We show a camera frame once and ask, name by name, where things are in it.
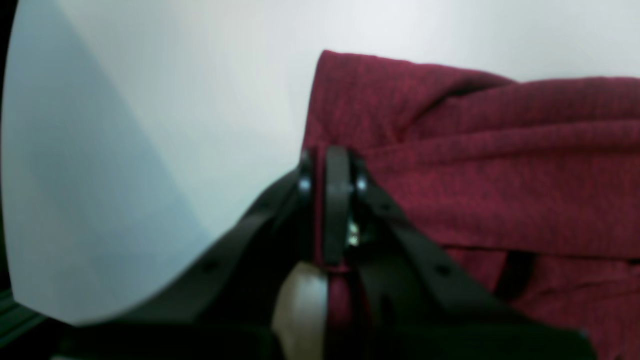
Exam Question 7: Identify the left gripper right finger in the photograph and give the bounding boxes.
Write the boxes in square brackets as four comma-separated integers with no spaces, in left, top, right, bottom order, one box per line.
[322,146,597,360]

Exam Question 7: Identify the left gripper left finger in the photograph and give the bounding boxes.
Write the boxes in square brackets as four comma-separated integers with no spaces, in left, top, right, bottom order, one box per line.
[55,152,314,360]

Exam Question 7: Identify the dark red t-shirt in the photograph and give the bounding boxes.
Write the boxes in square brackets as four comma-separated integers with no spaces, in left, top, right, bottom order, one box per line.
[302,51,640,360]

